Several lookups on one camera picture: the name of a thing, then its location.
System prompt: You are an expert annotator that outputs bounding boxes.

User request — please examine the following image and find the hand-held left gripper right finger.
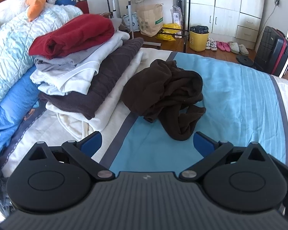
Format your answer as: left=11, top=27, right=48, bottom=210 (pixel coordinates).
left=179, top=132, right=266, bottom=181

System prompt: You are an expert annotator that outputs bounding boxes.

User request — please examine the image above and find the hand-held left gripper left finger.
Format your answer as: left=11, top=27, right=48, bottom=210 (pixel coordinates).
left=29, top=131, right=116, bottom=181

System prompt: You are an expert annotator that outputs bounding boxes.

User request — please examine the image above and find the dark brown sweater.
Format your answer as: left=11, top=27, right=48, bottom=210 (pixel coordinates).
left=122, top=59, right=206, bottom=141

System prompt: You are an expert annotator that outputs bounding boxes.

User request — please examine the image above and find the bed with blue striped sheet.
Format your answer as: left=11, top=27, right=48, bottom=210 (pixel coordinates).
left=0, top=47, right=288, bottom=222

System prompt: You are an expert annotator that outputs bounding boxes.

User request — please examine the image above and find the folded dark brown knit garment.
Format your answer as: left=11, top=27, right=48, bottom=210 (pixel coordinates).
left=38, top=38, right=144, bottom=120

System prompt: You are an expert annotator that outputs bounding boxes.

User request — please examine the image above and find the folded white garment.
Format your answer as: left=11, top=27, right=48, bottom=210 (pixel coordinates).
left=30, top=31, right=130, bottom=96

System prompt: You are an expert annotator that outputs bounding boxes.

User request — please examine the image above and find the blue pillow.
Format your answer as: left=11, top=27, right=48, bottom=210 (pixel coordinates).
left=0, top=65, right=47, bottom=157

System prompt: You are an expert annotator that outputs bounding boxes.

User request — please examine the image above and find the folded grey garment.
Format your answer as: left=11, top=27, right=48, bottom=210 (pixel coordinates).
left=34, top=42, right=103, bottom=72

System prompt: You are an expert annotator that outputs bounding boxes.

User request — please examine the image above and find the black weight plate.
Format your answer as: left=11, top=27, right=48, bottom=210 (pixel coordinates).
left=236, top=56, right=255, bottom=66

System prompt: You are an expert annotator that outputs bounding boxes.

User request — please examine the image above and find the yellow trash bin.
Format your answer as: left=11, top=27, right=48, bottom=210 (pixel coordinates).
left=189, top=25, right=210, bottom=52

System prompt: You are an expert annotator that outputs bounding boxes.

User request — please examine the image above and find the folded red sweater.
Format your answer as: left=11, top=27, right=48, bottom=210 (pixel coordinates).
left=29, top=14, right=115, bottom=59

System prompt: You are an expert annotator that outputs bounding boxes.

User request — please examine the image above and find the black bin liner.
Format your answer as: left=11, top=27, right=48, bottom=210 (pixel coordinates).
left=190, top=25, right=209, bottom=35

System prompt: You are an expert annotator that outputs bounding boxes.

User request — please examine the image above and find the black suitcase with red stripe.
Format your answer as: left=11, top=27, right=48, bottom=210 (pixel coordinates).
left=254, top=26, right=288, bottom=77

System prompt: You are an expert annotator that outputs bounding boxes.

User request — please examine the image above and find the yellow plastic bag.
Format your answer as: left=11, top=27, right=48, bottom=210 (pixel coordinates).
left=156, top=23, right=183, bottom=41

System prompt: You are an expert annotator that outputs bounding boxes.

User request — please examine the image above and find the light blue quilt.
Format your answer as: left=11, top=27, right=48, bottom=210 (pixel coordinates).
left=0, top=5, right=84, bottom=115

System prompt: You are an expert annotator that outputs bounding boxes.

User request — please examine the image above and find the white plastic bag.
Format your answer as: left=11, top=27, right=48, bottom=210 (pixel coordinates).
left=122, top=12, right=140, bottom=31

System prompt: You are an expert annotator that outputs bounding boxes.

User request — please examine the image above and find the clear plastic package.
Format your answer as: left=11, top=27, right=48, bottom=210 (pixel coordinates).
left=170, top=5, right=183, bottom=26

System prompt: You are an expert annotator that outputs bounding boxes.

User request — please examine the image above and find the brown paper bag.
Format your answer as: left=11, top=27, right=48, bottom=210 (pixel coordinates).
left=136, top=3, right=164, bottom=37

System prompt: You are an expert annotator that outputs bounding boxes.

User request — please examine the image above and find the dark red nightstand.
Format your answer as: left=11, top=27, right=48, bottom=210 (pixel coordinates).
left=75, top=0, right=90, bottom=15

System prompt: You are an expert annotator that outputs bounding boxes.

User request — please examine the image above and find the white wardrobe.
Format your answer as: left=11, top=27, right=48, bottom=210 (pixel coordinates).
left=186, top=0, right=267, bottom=51

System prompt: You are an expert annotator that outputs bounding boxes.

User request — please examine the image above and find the orange plush toy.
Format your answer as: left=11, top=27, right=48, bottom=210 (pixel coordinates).
left=26, top=0, right=46, bottom=21

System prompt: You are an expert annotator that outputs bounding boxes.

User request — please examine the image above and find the white fluffy blanket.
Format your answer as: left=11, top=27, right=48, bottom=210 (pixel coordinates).
left=0, top=0, right=31, bottom=34

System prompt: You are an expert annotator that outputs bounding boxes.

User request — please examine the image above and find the black wall cable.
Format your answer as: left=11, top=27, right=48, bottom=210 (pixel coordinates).
left=262, top=0, right=281, bottom=33

